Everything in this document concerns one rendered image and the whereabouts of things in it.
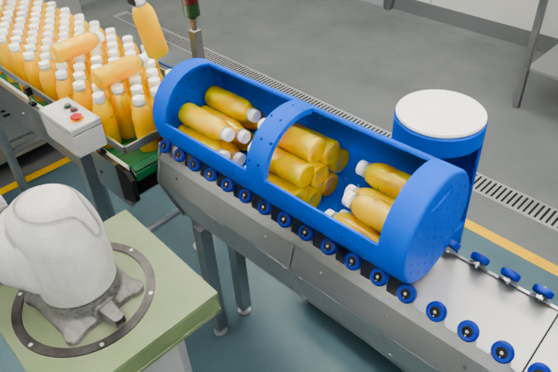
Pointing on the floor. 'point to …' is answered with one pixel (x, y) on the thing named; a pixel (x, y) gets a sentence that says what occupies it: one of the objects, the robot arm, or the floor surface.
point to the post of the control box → (93, 186)
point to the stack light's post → (197, 43)
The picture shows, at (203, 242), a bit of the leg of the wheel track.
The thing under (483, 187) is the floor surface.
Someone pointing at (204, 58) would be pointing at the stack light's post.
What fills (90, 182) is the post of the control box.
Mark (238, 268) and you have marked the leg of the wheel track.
